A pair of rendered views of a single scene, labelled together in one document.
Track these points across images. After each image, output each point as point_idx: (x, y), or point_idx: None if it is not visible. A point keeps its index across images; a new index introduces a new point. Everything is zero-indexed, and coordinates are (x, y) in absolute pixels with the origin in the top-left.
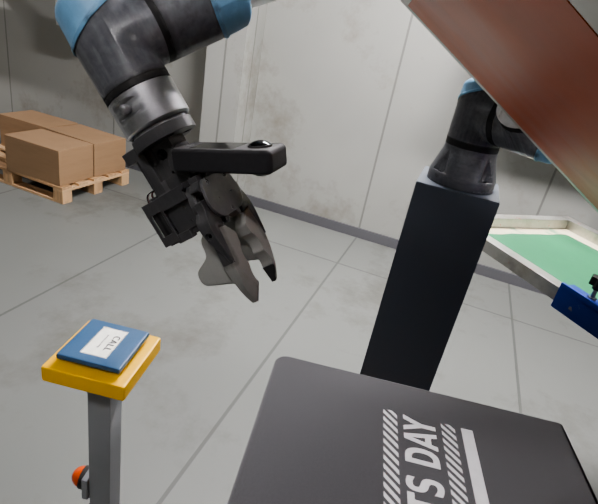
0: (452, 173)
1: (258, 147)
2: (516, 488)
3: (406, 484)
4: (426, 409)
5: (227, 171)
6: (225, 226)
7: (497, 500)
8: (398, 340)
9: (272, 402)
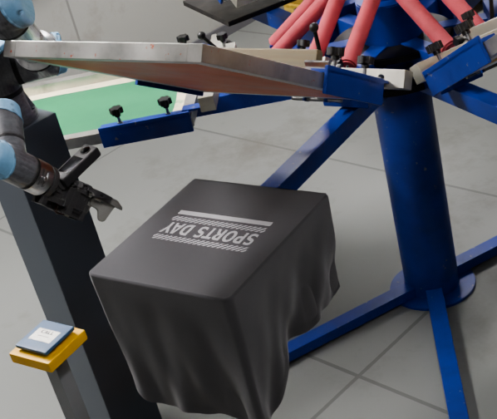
0: None
1: (89, 150)
2: (217, 204)
3: (197, 237)
4: (159, 222)
5: (87, 167)
6: None
7: (218, 212)
8: (68, 248)
9: (125, 276)
